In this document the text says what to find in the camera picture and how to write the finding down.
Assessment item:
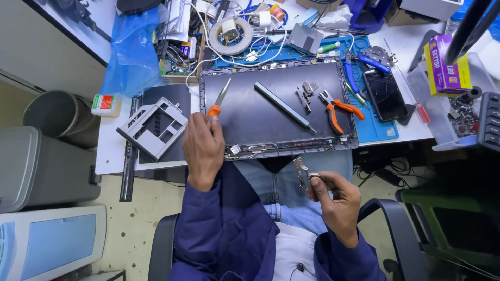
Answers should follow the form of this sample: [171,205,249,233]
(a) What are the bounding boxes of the person's left hand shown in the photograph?
[182,111,226,192]

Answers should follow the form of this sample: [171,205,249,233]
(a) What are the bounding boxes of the person's right hand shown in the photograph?
[307,171,362,249]

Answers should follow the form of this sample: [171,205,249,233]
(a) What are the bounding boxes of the orange handled metal tool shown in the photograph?
[206,78,232,126]

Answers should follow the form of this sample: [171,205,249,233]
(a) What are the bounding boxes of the silver metal laptop hinge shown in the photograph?
[295,81,319,114]
[293,156,325,189]

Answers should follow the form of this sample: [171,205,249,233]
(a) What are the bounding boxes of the person's white shirt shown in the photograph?
[271,222,329,281]

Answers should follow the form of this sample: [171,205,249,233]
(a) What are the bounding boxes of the black office chair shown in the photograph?
[147,198,431,281]

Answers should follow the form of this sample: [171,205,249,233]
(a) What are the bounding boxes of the long black plastic strip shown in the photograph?
[119,95,143,203]

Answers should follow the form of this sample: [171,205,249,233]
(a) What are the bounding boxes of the person's blue jeans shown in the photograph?
[232,150,354,236]

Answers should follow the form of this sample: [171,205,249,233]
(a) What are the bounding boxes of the dark laptop screen lid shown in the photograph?
[199,57,359,161]

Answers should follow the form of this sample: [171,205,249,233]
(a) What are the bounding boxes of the blue silicone work mat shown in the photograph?
[211,36,400,144]

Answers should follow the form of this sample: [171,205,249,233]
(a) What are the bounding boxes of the grey hinge cover bar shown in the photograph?
[254,81,318,134]

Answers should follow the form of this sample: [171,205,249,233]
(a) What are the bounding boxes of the cardboard tray of parts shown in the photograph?
[155,23,206,84]

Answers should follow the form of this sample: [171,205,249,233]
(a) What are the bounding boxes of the white tape roll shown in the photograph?
[209,16,254,56]

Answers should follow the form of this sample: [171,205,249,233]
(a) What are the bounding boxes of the thin green screwdriver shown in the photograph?
[345,81,371,109]

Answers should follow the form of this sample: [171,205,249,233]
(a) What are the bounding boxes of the blue plastic bag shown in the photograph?
[99,7,163,98]

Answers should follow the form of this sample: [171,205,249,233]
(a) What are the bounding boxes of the green plastic stool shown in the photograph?
[395,187,500,274]

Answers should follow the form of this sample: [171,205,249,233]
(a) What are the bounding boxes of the white power plug adapter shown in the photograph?
[221,18,239,43]

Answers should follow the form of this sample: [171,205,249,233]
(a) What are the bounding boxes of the black smartphone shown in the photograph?
[362,69,409,123]

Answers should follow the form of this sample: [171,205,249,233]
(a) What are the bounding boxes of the clear plastic parts container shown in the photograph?
[406,52,500,152]

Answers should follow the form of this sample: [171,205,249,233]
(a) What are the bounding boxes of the white multi-plug adapter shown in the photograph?
[251,10,273,30]

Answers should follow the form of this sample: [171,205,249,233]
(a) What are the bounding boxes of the grey metal plate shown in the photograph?
[287,22,324,56]

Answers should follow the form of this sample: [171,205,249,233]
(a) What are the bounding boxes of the grey waste bin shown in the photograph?
[22,89,101,149]

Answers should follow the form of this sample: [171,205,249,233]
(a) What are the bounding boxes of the small orange lid jar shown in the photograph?
[269,3,286,22]

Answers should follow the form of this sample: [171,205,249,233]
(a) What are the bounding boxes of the black keyboard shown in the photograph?
[476,91,500,153]

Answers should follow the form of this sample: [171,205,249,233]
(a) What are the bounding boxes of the black cylinder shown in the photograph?
[459,85,483,104]

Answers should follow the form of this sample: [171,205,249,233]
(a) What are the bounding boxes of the purple and yellow box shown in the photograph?
[423,34,473,98]

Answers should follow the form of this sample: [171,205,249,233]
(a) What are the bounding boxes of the white side table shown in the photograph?
[21,0,118,68]

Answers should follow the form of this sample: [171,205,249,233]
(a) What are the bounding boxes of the white and blue appliance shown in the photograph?
[0,205,107,281]

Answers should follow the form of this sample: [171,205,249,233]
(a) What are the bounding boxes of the long thin metal tool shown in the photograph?
[265,26,370,37]

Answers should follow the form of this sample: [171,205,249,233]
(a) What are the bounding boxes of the dark grey flat pad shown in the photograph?
[407,29,443,73]

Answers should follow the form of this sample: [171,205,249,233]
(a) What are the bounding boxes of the crumpled white tissue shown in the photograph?
[316,4,354,38]

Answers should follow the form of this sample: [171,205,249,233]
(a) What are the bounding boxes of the blue plastic holder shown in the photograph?
[343,0,396,34]

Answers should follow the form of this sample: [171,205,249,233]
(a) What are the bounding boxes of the brown cardboard box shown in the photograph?
[384,0,443,28]

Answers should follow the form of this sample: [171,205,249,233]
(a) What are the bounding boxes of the grey plastic laptop frame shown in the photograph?
[116,96,189,163]

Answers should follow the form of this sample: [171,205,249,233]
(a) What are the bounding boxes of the black cables under desk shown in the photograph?
[353,155,416,189]

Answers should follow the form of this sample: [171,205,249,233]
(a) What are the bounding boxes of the orange handled cutting pliers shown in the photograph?
[318,90,366,136]

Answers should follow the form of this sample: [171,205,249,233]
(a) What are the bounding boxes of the white cable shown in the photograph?
[184,0,290,96]

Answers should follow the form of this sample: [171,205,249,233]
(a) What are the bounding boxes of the red handled clear screwdriver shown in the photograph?
[382,37,431,124]

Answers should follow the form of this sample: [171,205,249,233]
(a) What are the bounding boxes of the blue handled pliers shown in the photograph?
[342,49,391,94]

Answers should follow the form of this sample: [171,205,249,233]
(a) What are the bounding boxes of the round metal bracket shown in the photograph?
[359,45,398,69]

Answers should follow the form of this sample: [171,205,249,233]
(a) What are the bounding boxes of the green handled screwdriver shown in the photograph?
[316,41,341,55]

